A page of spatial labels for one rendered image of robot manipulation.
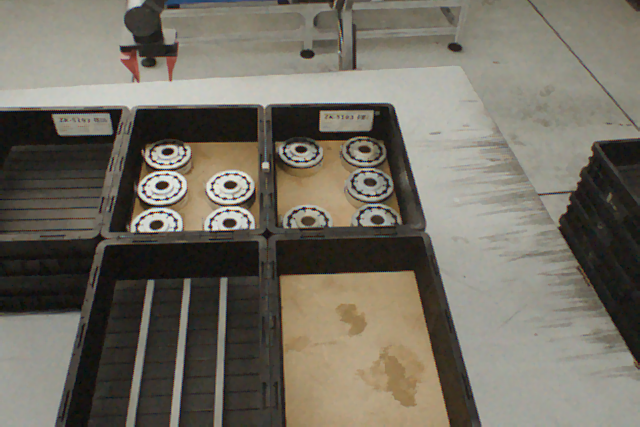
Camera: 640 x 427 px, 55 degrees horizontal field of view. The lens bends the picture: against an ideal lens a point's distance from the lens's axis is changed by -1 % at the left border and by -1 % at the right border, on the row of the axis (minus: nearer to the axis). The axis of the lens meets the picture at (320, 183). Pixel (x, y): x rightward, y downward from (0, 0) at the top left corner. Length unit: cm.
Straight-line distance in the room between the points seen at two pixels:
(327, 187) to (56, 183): 59
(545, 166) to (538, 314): 157
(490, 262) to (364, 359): 48
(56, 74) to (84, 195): 202
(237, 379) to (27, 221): 57
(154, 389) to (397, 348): 41
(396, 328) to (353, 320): 8
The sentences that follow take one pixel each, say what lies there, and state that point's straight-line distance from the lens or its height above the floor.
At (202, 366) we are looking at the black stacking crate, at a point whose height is 83.
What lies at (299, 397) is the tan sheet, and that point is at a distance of 106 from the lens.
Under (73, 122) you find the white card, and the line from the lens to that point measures 150.
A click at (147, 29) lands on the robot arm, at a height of 122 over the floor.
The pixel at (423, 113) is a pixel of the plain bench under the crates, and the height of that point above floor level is 70.
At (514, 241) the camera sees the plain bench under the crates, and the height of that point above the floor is 70.
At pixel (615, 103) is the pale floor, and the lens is 348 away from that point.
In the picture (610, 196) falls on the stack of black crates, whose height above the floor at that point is 52.
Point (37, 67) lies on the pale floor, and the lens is 347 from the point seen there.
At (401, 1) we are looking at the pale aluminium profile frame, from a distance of 331.
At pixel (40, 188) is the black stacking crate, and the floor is 83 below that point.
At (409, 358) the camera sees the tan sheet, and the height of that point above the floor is 83.
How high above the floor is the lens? 177
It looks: 43 degrees down
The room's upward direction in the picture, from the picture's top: 4 degrees clockwise
